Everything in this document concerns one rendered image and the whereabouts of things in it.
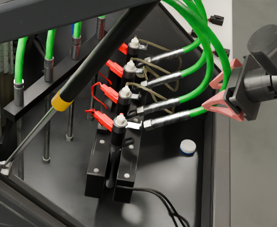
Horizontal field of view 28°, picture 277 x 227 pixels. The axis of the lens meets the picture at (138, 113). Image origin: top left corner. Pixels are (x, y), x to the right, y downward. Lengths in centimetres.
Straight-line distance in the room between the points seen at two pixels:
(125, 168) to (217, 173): 21
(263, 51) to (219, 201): 44
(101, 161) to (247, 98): 37
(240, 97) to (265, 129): 180
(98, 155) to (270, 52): 48
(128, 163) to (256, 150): 152
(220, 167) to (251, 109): 32
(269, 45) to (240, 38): 235
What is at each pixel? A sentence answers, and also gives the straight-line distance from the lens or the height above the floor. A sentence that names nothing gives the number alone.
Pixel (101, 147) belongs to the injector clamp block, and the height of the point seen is 98.
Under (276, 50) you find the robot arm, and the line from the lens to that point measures 87.
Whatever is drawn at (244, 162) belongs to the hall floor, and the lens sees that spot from 258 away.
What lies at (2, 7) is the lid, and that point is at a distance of 50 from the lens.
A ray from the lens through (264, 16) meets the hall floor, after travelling 345.
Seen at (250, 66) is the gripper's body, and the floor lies 129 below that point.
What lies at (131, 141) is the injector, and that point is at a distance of 113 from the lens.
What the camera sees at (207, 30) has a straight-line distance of 93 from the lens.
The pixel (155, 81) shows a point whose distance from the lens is 123.
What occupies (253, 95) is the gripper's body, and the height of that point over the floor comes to 127.
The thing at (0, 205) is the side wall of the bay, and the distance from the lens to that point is 76.
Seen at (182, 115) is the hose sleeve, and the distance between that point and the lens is 107.
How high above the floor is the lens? 191
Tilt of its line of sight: 46 degrees down
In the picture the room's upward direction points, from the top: 11 degrees clockwise
